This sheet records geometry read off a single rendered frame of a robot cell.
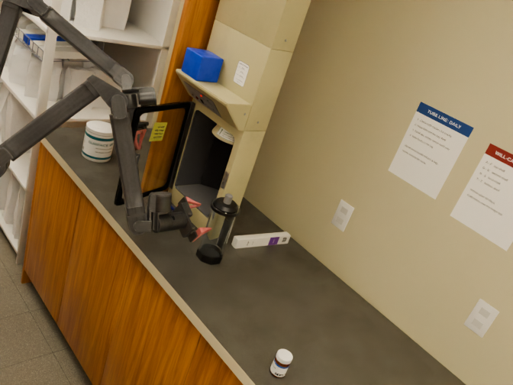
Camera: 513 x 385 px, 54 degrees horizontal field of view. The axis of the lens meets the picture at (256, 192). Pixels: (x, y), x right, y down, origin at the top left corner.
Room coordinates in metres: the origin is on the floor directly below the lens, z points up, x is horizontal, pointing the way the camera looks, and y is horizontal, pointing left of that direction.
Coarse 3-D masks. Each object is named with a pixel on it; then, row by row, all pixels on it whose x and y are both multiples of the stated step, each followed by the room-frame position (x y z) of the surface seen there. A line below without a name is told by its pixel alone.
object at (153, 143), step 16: (160, 112) 1.72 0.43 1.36; (176, 112) 1.81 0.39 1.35; (144, 128) 1.66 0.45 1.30; (160, 128) 1.75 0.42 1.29; (176, 128) 1.84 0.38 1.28; (144, 144) 1.68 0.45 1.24; (160, 144) 1.77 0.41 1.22; (144, 160) 1.70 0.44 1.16; (160, 160) 1.79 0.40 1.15; (144, 176) 1.72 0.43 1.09; (160, 176) 1.81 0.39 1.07
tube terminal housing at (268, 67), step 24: (216, 24) 1.89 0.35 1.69; (216, 48) 1.86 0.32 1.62; (240, 48) 1.78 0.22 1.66; (264, 48) 1.71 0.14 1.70; (264, 72) 1.70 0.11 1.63; (240, 96) 1.74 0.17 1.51; (264, 96) 1.73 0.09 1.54; (216, 120) 1.79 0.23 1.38; (264, 120) 1.76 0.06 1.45; (240, 144) 1.70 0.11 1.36; (240, 168) 1.73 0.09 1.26; (240, 192) 1.76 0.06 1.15; (192, 216) 1.77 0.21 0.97
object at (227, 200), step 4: (224, 196) 1.57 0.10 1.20; (228, 196) 1.57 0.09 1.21; (232, 196) 1.57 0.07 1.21; (216, 200) 1.57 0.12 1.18; (220, 200) 1.57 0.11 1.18; (224, 200) 1.57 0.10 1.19; (228, 200) 1.56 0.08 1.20; (232, 200) 1.61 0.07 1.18; (216, 204) 1.55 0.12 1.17; (220, 204) 1.55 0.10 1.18; (224, 204) 1.56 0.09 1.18; (228, 204) 1.57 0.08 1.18; (232, 204) 1.58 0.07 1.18; (236, 204) 1.59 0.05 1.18; (220, 208) 1.54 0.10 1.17; (224, 208) 1.54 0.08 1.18; (228, 208) 1.54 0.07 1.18; (232, 208) 1.55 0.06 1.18; (236, 208) 1.57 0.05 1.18; (232, 212) 1.54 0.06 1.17
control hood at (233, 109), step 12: (180, 72) 1.79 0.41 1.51; (192, 84) 1.75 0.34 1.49; (204, 84) 1.74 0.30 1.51; (216, 84) 1.79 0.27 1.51; (216, 96) 1.65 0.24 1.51; (228, 96) 1.69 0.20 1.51; (228, 108) 1.61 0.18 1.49; (240, 108) 1.66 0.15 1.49; (228, 120) 1.69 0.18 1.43; (240, 120) 1.67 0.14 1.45
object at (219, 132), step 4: (216, 128) 1.82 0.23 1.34; (220, 128) 1.81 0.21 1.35; (212, 132) 1.82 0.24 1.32; (216, 132) 1.81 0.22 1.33; (220, 132) 1.80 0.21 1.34; (224, 132) 1.79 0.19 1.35; (228, 132) 1.79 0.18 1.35; (216, 136) 1.79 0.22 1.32; (220, 136) 1.79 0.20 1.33; (224, 136) 1.78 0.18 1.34; (228, 136) 1.78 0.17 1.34; (232, 136) 1.78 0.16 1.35; (224, 140) 1.78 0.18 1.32; (228, 140) 1.78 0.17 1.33; (232, 140) 1.78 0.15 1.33; (232, 144) 1.77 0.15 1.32
